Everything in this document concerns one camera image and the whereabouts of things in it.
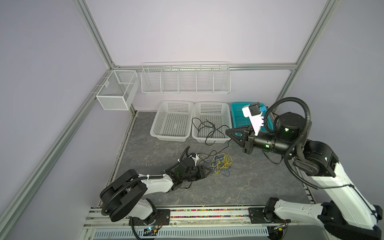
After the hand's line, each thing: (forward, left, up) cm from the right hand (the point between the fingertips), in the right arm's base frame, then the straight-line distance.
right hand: (226, 133), depth 50 cm
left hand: (+1, +4, -40) cm, 40 cm away
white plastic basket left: (+46, +30, -45) cm, 71 cm away
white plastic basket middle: (+44, +2, -44) cm, 62 cm away
